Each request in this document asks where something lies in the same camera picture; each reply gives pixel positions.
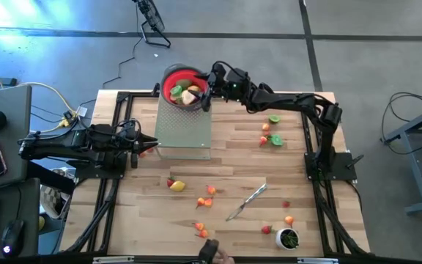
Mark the black handheld device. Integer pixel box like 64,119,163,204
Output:
199,238,220,264

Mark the silver toy knife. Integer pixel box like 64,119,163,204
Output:
225,183,269,222

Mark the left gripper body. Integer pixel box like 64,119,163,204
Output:
86,122,141,169

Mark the black floor cable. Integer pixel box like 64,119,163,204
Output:
103,7,142,89

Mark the cream thick cable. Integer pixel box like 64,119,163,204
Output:
18,82,78,128

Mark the black computer mouse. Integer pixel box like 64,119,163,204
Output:
0,219,26,257

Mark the person's hand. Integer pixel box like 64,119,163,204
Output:
212,249,236,264

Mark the pale green perforated metal shelf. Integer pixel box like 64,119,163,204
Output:
153,93,213,161

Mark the black floor fan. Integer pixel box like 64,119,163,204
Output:
132,0,172,49

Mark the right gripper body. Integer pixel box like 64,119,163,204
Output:
210,67,252,103

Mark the white pot with succulent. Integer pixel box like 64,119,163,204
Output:
274,227,300,251

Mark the checkered bag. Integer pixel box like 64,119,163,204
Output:
39,166,73,221

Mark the dark desk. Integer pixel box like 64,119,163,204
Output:
0,178,40,260

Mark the red collapsible bowl grey rim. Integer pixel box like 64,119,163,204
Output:
159,63,212,112

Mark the yellow toy mango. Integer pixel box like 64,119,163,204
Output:
169,180,186,194

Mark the grey-blue side table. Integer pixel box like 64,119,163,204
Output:
381,100,422,216

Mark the grey desk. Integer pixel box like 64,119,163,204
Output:
0,84,33,194

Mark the black aluminium table frame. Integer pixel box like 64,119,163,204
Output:
62,89,370,257

